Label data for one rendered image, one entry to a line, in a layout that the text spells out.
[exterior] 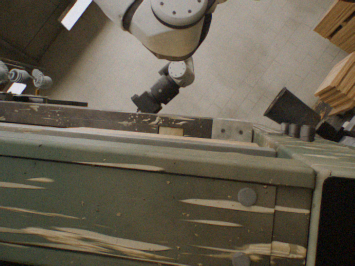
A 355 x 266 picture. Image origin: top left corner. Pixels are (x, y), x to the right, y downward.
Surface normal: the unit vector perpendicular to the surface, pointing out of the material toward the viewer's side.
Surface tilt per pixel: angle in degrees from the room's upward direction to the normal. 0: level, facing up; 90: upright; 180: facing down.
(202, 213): 90
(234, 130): 90
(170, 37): 128
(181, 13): 90
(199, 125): 90
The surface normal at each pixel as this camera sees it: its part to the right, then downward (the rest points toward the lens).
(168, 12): 0.04, -0.24
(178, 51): 0.10, 0.97
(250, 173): -0.15, 0.04
